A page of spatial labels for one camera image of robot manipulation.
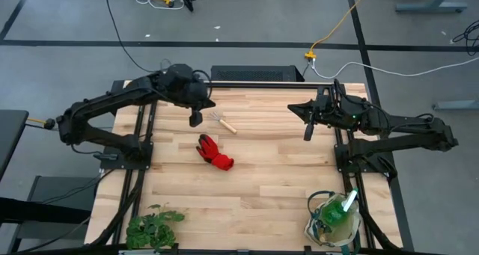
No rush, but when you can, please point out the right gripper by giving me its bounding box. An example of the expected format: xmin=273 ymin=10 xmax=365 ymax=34
xmin=287 ymin=86 xmax=340 ymax=141

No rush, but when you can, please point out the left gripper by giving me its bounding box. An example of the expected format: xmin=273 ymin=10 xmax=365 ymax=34
xmin=186 ymin=92 xmax=217 ymax=128

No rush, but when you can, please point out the hand rake wooden handle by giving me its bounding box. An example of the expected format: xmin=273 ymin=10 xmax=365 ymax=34
xmin=209 ymin=111 xmax=238 ymax=135

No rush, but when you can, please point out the red gardening glove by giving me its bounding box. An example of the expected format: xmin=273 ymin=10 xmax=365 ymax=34
xmin=195 ymin=133 xmax=235 ymax=171

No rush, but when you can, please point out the green spray bottle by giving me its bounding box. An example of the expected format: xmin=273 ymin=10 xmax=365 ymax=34
xmin=321 ymin=188 xmax=359 ymax=226

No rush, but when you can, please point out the beige canvas gardening bag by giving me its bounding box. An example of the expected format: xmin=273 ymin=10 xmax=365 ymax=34
xmin=303 ymin=190 xmax=362 ymax=254

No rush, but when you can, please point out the black perforated computer tower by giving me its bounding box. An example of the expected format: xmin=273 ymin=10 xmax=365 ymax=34
xmin=210 ymin=64 xmax=305 ymax=82

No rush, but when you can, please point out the green artificial plant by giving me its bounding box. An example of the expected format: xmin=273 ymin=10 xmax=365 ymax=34
xmin=125 ymin=204 xmax=186 ymax=251

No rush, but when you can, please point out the dark grey side stand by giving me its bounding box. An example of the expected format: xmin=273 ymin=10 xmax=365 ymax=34
xmin=0 ymin=175 xmax=99 ymax=254

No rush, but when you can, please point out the dark office desk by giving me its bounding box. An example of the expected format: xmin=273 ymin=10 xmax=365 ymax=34
xmin=0 ymin=110 xmax=30 ymax=181

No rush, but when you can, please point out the yellow extension cable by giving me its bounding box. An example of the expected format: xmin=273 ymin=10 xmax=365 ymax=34
xmin=304 ymin=0 xmax=372 ymax=60

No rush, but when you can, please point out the white power cable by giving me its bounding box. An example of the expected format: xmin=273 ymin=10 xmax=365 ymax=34
xmin=310 ymin=55 xmax=479 ymax=80

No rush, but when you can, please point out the long black floor cable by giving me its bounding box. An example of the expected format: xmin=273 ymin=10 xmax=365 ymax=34
xmin=103 ymin=0 xmax=168 ymax=73

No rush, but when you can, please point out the white coiled cable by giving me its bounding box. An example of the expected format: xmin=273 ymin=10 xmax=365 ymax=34
xmin=133 ymin=0 xmax=186 ymax=11

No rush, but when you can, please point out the yellow cord with black knob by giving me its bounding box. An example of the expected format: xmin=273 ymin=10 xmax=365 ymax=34
xmin=25 ymin=116 xmax=57 ymax=131

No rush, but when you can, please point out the black cable bundle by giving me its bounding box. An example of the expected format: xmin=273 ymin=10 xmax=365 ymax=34
xmin=451 ymin=19 xmax=479 ymax=57

